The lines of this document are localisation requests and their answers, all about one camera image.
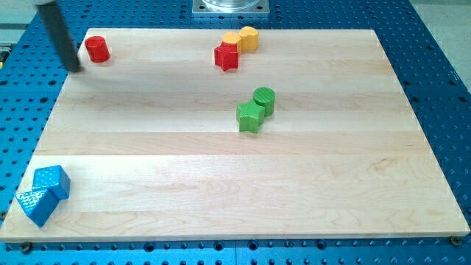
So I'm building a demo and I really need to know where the green star block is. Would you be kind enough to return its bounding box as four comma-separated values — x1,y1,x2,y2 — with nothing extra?
236,99,265,133

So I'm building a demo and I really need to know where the red star block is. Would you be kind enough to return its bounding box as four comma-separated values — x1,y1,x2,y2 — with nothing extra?
213,42,238,71

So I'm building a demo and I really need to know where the green cylinder block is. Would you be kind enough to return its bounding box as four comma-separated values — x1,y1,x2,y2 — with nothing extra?
252,87,276,117

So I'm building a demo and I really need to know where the light wooden board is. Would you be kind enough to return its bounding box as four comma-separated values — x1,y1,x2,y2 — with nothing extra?
1,28,470,242

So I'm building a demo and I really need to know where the yellow pentagon block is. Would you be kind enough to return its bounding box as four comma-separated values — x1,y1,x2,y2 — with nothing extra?
222,32,242,54

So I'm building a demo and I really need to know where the red cylinder block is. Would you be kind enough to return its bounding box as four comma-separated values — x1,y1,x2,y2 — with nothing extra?
85,36,110,63

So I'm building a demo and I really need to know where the blue cube block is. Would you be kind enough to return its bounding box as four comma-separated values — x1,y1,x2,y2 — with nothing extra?
32,165,71,200

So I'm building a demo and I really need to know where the blue triangle block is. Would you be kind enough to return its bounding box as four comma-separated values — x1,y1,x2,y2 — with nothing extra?
15,189,59,227

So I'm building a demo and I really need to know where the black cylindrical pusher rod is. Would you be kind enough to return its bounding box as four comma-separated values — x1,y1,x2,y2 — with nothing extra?
33,0,81,72

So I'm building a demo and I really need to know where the left brass board screw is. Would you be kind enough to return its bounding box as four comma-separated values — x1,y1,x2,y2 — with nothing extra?
19,241,32,253

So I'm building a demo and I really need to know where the brass board screw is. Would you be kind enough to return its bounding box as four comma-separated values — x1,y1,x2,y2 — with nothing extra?
19,241,32,253
449,236,462,247

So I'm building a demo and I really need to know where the right brass board screw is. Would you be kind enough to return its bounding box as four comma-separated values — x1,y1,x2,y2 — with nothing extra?
449,236,462,247

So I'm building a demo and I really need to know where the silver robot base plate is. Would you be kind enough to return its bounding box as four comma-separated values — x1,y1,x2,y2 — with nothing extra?
192,0,270,15

